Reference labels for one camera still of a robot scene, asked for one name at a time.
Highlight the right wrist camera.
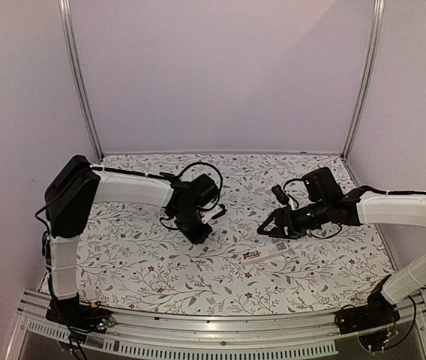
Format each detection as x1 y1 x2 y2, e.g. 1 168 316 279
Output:
271 184 290 206

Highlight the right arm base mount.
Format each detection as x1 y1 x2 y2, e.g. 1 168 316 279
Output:
334 284 400 335

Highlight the floral patterned table mat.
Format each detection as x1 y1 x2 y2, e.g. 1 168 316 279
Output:
76 154 394 316

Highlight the right aluminium frame post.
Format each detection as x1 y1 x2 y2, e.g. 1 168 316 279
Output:
341 0 386 161

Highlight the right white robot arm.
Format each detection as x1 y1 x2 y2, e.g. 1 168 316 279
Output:
257 167 426 327

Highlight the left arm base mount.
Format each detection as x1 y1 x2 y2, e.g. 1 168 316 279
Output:
46 294 116 333

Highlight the white remote control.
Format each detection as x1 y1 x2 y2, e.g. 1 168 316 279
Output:
238 241 290 265

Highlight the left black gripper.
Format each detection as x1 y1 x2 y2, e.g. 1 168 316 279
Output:
173 209 214 247

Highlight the aluminium frame post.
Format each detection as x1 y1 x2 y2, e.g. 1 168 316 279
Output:
341 0 386 161
58 0 104 160

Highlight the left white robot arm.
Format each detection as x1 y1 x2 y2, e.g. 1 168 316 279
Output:
34 155 227 326

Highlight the front aluminium rail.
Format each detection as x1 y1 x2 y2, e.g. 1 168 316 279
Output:
5 290 426 359

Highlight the left aluminium frame post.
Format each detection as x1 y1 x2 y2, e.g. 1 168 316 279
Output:
58 0 104 160

